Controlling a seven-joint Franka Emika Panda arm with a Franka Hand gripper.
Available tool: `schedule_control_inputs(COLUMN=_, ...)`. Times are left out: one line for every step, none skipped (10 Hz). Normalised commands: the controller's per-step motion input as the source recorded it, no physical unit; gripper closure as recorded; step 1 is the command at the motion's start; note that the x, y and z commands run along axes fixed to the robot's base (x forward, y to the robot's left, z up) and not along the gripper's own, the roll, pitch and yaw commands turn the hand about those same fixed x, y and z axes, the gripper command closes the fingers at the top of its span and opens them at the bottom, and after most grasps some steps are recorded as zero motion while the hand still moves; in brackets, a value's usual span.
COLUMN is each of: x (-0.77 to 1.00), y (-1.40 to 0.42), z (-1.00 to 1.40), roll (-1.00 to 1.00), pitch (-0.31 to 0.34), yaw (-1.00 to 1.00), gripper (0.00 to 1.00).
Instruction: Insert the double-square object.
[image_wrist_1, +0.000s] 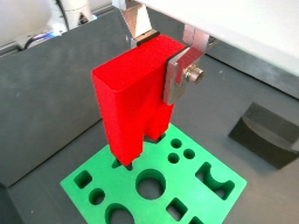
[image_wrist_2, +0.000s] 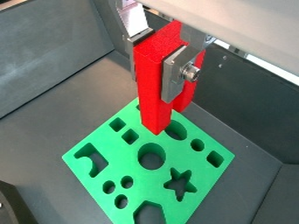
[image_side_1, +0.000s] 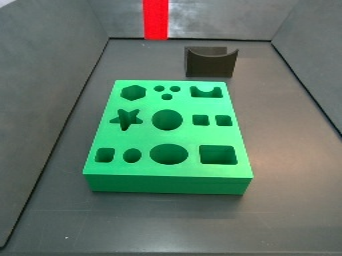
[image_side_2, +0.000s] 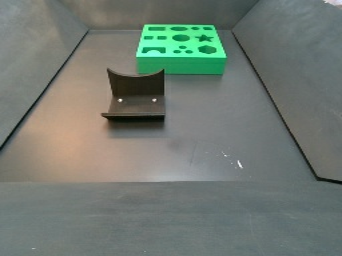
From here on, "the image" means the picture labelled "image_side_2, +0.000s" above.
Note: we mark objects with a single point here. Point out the black curved holder stand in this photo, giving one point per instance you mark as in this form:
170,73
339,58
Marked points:
138,96

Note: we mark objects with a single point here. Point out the green shape sorter block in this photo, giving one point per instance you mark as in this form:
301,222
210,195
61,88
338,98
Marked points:
182,49

